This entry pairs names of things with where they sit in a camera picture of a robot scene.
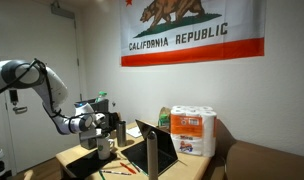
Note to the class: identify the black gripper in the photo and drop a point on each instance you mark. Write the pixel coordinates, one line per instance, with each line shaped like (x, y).
(111, 120)

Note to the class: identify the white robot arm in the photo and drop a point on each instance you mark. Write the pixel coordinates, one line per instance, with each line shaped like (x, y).
(55, 86)

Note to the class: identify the white mug cup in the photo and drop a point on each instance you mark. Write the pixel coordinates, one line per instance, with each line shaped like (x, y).
(103, 148)

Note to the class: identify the red pen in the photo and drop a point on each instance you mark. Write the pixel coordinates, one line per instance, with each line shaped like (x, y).
(128, 168)

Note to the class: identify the dark green pen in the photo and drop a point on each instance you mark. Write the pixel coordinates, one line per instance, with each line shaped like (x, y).
(101, 175)

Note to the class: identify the green white pen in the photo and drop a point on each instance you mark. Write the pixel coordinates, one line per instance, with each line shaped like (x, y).
(139, 169)

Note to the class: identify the steel tumbler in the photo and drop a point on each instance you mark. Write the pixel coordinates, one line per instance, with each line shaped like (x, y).
(121, 133)

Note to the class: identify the white notepad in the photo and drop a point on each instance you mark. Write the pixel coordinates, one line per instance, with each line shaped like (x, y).
(134, 132)

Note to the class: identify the green capped bottle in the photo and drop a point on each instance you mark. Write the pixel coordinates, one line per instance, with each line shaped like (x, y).
(101, 96)

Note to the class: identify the dark green tablet case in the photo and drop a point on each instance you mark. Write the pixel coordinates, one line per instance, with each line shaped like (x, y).
(88, 165)

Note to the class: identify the purple white pencil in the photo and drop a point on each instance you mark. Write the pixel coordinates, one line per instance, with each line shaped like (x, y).
(115, 172)

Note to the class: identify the black open laptop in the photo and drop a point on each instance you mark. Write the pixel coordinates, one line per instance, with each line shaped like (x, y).
(165, 146)

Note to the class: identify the paper towel roll pack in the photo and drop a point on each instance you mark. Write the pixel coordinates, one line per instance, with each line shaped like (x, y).
(192, 130)

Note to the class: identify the California Republic flag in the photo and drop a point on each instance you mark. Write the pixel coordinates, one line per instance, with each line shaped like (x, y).
(192, 50)

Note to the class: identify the white door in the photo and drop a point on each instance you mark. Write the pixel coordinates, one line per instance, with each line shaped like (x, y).
(38, 33)

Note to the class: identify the grey door closer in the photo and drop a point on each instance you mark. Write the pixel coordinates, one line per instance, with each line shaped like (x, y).
(62, 11)

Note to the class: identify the brown cardboard box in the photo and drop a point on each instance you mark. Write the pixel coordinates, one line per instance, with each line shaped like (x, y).
(265, 163)

